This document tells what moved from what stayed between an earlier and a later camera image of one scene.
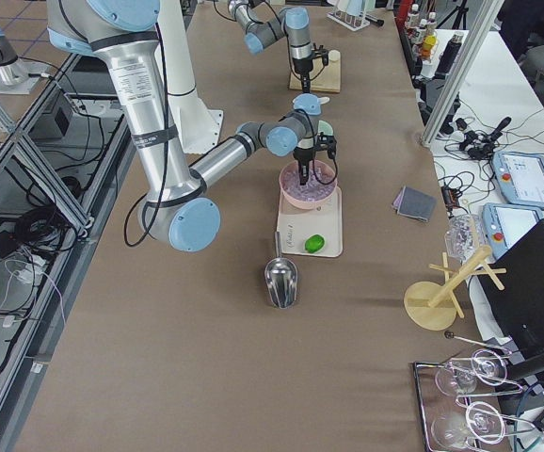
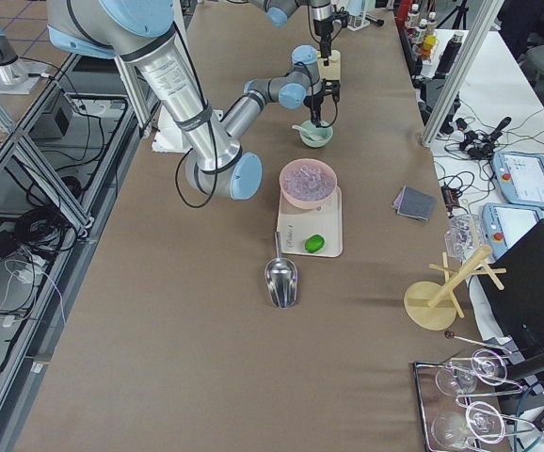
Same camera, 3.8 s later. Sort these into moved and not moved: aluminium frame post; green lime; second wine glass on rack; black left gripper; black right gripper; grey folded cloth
Moved: black left gripper; black right gripper
Not moved: grey folded cloth; green lime; second wine glass on rack; aluminium frame post
